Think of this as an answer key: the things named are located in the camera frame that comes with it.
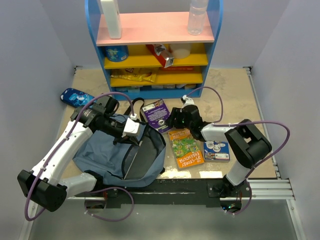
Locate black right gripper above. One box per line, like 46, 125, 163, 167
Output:
164, 107, 193, 131

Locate white coffee cover book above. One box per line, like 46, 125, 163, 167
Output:
122, 140, 143, 180

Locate purple book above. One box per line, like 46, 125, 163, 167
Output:
142, 99, 171, 134

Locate orange treehouse book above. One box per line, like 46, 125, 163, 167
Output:
168, 128, 205, 169

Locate blue-grey fabric backpack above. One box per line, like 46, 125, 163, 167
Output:
73, 99, 166, 188

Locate blue cartoon cover book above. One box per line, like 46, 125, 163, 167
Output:
203, 141, 230, 162

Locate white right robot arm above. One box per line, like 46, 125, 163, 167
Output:
165, 105, 272, 198

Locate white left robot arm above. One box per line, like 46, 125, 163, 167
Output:
17, 92, 140, 215

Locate yellow chips bag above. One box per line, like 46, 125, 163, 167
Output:
110, 67, 159, 83

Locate white items on bottom shelf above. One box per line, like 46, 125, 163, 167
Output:
115, 83, 197, 93

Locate flat red box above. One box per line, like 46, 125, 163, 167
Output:
159, 66, 194, 71

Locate blue cartoon pencil case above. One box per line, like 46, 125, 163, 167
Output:
60, 88, 94, 108

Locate translucent white plastic cup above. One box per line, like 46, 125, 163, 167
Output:
169, 43, 192, 59

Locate blue wooden shelf unit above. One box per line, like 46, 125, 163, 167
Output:
84, 0, 224, 99

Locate red and silver snack box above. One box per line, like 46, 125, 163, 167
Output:
145, 44, 175, 68

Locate blue cylindrical snack can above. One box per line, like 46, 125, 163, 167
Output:
104, 45, 129, 62

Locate clear plastic water bottle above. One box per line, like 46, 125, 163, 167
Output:
187, 0, 209, 36

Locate white rectangular bottle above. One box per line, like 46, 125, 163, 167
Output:
100, 0, 122, 39

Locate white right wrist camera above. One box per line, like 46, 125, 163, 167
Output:
180, 95, 195, 108

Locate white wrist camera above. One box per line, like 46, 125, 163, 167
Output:
122, 118, 140, 137
180, 95, 195, 108

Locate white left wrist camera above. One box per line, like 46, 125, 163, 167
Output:
122, 118, 140, 137

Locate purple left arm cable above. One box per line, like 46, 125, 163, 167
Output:
23, 91, 139, 222

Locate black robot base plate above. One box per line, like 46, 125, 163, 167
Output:
73, 178, 252, 209

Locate aluminium front frame rail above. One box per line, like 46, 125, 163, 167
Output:
74, 180, 294, 200

